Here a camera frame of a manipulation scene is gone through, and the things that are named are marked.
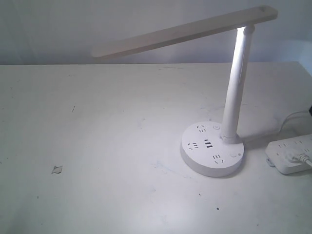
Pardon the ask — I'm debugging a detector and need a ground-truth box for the white power strip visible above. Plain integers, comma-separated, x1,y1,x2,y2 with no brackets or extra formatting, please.
265,134,312,175

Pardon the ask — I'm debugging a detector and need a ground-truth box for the white power strip cable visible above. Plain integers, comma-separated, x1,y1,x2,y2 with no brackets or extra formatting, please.
280,111,312,134

